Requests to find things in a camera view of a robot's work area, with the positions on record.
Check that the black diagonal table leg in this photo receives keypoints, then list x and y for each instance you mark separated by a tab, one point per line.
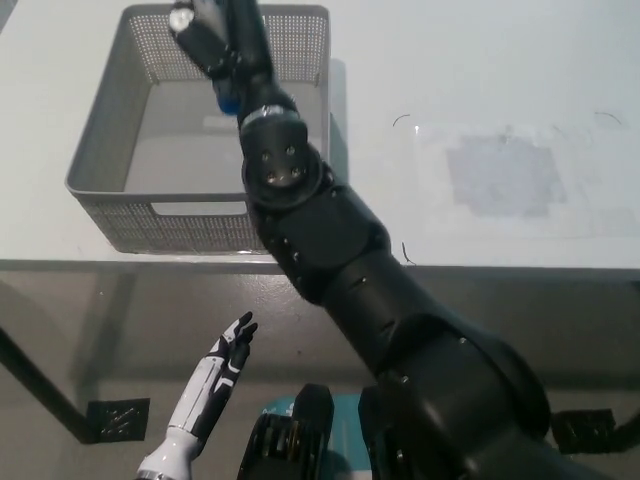
629	425
45	382

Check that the grey perforated plastic basket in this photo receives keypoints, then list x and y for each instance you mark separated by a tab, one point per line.
150	150

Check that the white blue shampoo tube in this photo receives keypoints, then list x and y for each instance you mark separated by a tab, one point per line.
229	102

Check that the clear plastic table sheet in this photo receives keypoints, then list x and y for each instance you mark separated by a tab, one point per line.
525	240

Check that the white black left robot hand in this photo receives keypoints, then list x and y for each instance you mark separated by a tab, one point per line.
220	370

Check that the black floor foot plate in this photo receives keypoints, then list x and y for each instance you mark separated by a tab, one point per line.
119	420
582	424

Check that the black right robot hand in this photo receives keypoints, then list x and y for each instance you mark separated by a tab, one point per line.
240	45

